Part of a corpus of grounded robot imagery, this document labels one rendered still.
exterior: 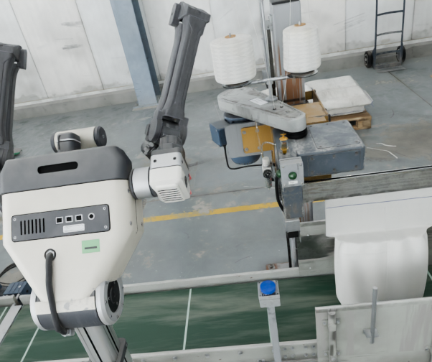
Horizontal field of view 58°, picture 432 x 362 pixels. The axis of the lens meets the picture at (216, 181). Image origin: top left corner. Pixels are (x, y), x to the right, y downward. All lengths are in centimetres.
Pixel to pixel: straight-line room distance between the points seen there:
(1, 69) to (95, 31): 534
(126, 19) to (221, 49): 470
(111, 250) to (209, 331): 108
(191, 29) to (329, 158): 62
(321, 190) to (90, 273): 97
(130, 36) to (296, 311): 493
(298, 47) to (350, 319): 107
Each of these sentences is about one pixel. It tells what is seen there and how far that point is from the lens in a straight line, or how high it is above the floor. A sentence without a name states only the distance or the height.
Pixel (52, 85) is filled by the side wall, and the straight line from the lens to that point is 729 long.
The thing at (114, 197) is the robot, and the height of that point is 146.
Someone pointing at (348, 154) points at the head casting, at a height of 131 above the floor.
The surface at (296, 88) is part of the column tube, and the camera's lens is 180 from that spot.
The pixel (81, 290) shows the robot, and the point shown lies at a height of 128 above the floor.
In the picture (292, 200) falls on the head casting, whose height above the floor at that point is 115.
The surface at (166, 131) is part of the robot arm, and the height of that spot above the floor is 154.
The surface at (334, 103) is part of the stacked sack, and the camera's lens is 447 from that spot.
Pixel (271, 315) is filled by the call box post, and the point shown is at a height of 70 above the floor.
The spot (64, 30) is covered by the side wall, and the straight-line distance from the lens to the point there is 695.
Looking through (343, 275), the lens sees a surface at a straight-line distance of 189.
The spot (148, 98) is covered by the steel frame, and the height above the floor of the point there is 15.
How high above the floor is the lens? 198
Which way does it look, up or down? 30 degrees down
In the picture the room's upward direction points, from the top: 11 degrees counter-clockwise
